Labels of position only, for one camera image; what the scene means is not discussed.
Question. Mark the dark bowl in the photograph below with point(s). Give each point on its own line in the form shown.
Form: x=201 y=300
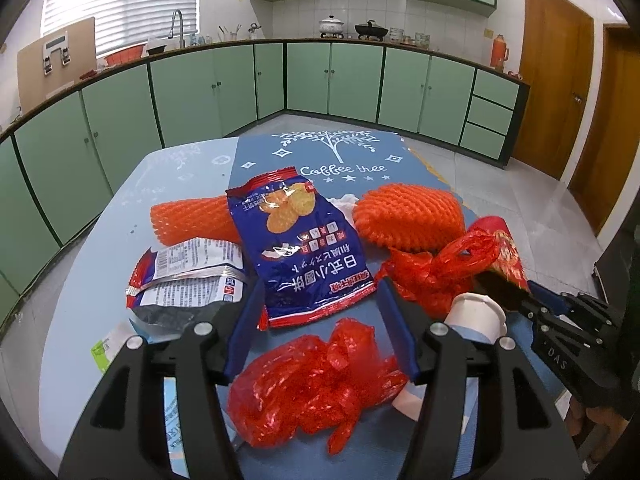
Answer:
x=156 y=49

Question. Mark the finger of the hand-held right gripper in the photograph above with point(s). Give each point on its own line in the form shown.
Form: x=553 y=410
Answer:
x=507 y=292
x=547 y=296

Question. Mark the blue snack bag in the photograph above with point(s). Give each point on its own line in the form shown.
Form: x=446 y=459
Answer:
x=300 y=250

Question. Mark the wide orange foam net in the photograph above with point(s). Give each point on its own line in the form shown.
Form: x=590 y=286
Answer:
x=410 y=215

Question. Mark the knotted red plastic bag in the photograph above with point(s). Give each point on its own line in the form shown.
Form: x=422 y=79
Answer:
x=430 y=280

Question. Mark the white paper cup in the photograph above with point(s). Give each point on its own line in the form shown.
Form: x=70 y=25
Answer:
x=472 y=312

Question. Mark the blue printed tablecloth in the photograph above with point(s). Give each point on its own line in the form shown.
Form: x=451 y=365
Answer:
x=320 y=155

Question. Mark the green and white packet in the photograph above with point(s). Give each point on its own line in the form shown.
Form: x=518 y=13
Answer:
x=107 y=350

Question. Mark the red thermos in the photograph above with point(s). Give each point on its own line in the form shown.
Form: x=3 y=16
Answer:
x=499 y=52

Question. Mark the metal faucet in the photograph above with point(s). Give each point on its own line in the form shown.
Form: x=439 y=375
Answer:
x=177 y=22

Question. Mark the white tissue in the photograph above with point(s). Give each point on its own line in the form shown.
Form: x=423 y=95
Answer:
x=345 y=202

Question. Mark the red printed packet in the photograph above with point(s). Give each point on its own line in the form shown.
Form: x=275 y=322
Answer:
x=507 y=250

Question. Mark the glass jar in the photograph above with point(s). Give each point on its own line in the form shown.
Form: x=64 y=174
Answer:
x=422 y=39
x=397 y=35

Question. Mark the person's right hand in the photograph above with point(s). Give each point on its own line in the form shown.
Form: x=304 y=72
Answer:
x=597 y=422

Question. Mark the crumpled red plastic bag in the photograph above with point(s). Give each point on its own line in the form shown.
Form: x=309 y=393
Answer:
x=310 y=385

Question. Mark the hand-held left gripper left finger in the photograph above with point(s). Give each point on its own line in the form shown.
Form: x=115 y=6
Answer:
x=240 y=340

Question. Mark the wooden door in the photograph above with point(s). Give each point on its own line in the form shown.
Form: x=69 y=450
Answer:
x=612 y=125
x=550 y=85

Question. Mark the white and red snack wrapper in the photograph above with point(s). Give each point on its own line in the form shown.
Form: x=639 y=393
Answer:
x=190 y=285

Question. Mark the blue and white wrapper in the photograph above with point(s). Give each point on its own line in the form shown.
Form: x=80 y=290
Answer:
x=172 y=410

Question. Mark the black wok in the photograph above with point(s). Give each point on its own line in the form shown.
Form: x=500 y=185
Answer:
x=371 y=31

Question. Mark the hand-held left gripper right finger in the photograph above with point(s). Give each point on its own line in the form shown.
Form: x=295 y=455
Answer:
x=400 y=330

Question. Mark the long orange foam net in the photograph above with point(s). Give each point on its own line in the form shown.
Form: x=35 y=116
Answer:
x=190 y=220

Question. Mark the white cooking pot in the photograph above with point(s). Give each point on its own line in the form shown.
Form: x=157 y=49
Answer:
x=331 y=26

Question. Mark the white window blinds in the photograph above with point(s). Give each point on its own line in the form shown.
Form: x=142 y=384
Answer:
x=125 y=0

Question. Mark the metal kettle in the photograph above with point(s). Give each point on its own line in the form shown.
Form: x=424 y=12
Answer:
x=254 y=31

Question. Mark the utensil holder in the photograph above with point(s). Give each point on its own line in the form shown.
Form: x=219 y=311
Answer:
x=232 y=35

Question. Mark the black container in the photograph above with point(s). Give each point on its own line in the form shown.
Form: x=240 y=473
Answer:
x=617 y=270

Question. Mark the green lower kitchen cabinets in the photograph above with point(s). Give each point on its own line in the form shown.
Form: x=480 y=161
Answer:
x=200 y=95

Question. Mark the cardboard board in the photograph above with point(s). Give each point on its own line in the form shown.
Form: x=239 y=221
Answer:
x=75 y=45

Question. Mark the red basin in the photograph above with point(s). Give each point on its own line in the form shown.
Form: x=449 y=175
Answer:
x=125 y=54

